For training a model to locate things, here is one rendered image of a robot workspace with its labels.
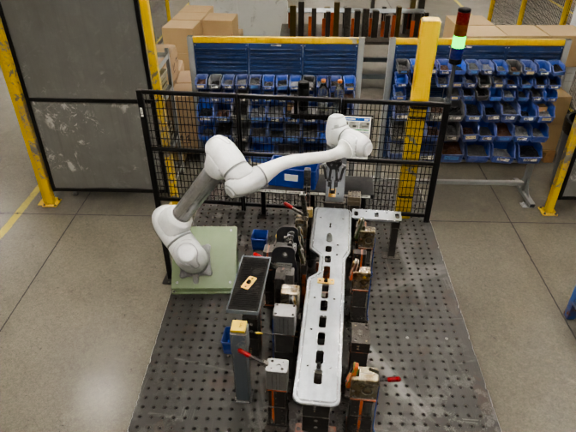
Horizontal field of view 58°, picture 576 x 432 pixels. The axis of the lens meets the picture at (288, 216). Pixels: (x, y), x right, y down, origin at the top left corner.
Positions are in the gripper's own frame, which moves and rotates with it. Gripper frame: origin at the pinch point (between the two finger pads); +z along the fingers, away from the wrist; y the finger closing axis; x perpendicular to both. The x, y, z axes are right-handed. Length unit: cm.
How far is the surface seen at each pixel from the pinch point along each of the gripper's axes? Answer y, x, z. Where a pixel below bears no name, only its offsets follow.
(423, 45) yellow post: 45, 58, -61
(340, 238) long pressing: 6.3, -11.1, 26.4
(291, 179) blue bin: -26.3, 34.9, 18.0
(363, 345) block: 18, -88, 24
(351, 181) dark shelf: 11, 47, 24
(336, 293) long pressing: 6, -55, 26
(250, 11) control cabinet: -158, 638, 64
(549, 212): 200, 183, 125
